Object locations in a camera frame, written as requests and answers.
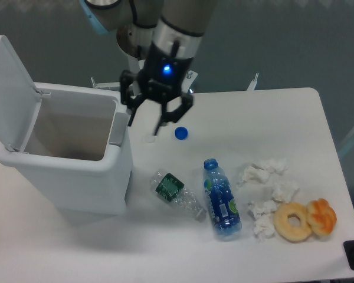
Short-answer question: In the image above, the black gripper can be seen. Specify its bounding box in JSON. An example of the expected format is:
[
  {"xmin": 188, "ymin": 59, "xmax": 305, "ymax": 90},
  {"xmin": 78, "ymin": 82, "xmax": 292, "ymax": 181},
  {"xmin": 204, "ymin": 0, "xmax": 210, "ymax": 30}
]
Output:
[{"xmin": 120, "ymin": 41, "xmax": 194, "ymax": 136}]

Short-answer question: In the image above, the white plastic trash can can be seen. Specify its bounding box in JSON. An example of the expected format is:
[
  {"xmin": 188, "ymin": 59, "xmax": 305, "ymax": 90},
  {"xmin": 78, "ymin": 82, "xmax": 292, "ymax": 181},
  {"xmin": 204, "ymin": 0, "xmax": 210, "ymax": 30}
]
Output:
[{"xmin": 0, "ymin": 35, "xmax": 133, "ymax": 215}]

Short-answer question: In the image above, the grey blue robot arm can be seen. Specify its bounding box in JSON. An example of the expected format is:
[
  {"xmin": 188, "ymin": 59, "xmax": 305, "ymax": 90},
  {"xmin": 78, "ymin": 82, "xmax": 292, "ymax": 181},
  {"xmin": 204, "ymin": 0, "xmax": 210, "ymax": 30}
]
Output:
[{"xmin": 80, "ymin": 1, "xmax": 217, "ymax": 135}]

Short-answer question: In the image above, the blue bottle cap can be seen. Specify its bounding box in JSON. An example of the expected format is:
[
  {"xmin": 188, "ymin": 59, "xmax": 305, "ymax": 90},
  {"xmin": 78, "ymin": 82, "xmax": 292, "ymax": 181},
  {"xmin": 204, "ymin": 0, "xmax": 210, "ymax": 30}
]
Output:
[{"xmin": 174, "ymin": 126, "xmax": 189, "ymax": 140}]

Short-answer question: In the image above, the white bottle cap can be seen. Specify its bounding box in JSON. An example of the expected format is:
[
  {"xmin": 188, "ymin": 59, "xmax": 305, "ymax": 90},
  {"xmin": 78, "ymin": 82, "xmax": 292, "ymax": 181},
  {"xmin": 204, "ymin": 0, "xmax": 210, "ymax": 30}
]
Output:
[{"xmin": 144, "ymin": 134, "xmax": 156, "ymax": 144}]

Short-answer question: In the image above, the clear bottle green label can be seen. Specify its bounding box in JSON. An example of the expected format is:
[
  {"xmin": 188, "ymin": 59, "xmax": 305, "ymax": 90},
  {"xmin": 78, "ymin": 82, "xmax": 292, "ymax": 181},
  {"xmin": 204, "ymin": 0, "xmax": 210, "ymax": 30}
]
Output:
[{"xmin": 150, "ymin": 169, "xmax": 207, "ymax": 222}]

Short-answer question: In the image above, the crumpled white tissue top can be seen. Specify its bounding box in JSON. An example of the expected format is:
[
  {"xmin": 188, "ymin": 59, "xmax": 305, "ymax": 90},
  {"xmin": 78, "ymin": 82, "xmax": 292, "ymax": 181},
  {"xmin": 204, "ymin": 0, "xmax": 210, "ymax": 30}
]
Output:
[{"xmin": 236, "ymin": 158, "xmax": 288, "ymax": 188}]

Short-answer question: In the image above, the crumpled white tissue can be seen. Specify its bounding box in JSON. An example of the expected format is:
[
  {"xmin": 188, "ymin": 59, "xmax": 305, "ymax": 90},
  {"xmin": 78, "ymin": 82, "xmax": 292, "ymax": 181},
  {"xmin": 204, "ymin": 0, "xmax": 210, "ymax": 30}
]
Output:
[
  {"xmin": 248, "ymin": 200, "xmax": 277, "ymax": 242},
  {"xmin": 271, "ymin": 180, "xmax": 299, "ymax": 203},
  {"xmin": 236, "ymin": 158, "xmax": 288, "ymax": 188}
]

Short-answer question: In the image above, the blue plastic bottle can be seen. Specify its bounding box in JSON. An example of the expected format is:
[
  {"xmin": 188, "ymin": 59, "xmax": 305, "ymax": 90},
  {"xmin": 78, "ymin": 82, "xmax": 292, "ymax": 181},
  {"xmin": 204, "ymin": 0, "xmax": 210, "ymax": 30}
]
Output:
[{"xmin": 204, "ymin": 158, "xmax": 242, "ymax": 241}]

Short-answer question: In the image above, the crumpled white tissue middle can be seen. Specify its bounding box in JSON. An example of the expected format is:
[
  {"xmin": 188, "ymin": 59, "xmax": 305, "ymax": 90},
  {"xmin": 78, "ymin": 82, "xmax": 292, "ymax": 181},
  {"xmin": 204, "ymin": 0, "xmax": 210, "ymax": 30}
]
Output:
[{"xmin": 271, "ymin": 180, "xmax": 299, "ymax": 203}]

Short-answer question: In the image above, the crumpled white tissue bottom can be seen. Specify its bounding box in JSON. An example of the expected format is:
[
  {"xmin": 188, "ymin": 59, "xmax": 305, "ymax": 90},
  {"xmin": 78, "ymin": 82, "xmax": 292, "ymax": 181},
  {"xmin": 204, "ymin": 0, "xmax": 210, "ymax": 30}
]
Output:
[{"xmin": 248, "ymin": 200, "xmax": 277, "ymax": 242}]

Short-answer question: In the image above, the orange glazed bread roll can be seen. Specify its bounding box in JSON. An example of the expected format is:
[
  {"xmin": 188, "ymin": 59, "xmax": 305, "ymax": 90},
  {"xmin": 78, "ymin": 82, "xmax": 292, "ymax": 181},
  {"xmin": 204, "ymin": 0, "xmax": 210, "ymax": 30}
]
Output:
[{"xmin": 306, "ymin": 198, "xmax": 337, "ymax": 236}]

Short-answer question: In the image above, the plain ring donut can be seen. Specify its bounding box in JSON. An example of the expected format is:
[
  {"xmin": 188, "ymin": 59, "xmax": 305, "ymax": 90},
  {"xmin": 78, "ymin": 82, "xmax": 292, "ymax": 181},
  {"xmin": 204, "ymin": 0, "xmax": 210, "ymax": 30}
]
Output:
[{"xmin": 273, "ymin": 202, "xmax": 312, "ymax": 242}]

